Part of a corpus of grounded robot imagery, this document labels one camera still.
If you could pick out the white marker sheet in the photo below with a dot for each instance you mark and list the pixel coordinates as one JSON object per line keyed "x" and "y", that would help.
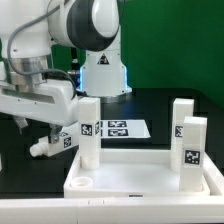
{"x": 111, "y": 129}

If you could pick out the white desk tabletop tray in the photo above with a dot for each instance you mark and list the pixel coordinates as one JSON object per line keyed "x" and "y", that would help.
{"x": 127, "y": 173}

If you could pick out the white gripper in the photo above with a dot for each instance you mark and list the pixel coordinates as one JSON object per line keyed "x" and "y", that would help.
{"x": 51, "y": 102}

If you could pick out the white L-shaped fence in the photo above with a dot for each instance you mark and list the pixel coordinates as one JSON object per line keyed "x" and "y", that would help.
{"x": 123, "y": 210}

